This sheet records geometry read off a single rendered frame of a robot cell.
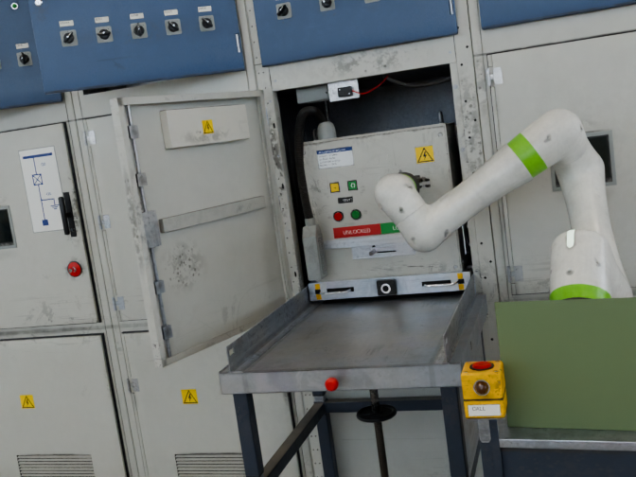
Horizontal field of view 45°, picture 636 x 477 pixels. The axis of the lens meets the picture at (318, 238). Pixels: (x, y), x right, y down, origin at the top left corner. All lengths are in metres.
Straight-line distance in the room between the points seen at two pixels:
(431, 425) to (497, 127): 0.99
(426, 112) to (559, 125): 1.26
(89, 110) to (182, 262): 0.82
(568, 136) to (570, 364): 0.65
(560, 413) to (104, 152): 1.81
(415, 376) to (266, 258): 0.87
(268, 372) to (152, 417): 1.07
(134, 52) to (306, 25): 0.55
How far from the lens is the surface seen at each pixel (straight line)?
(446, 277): 2.50
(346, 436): 2.75
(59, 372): 3.14
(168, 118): 2.26
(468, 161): 2.45
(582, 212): 2.08
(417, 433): 2.68
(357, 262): 2.56
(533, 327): 1.66
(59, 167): 2.95
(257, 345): 2.19
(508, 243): 2.45
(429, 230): 2.05
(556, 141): 2.06
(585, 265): 1.78
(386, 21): 2.47
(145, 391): 2.97
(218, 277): 2.40
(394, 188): 2.05
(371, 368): 1.90
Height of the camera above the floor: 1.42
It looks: 8 degrees down
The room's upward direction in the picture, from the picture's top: 8 degrees counter-clockwise
